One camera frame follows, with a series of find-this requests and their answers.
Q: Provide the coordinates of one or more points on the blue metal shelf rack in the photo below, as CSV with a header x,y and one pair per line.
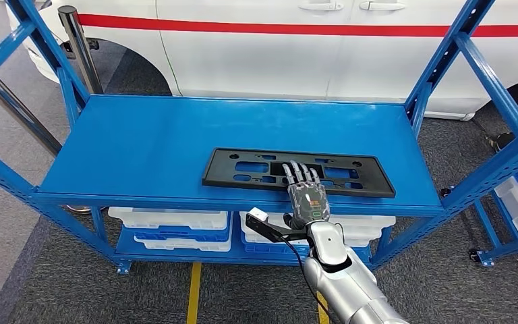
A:
x,y
196,134
509,248

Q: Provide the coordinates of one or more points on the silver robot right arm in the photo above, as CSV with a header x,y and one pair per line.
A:
x,y
348,286

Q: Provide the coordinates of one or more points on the chrome stanchion post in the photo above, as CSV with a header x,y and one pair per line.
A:
x,y
82,53
17,111

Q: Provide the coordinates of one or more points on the black plastic plate holder part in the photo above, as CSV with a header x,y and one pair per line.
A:
x,y
377,181

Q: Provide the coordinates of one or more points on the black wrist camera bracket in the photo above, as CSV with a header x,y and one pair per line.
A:
x,y
272,230

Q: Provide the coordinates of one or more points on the white car red stripe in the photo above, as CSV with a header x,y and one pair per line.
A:
x,y
250,62

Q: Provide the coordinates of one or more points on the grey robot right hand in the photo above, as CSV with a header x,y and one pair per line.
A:
x,y
308,201

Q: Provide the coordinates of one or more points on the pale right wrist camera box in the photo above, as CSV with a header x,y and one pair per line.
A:
x,y
257,214

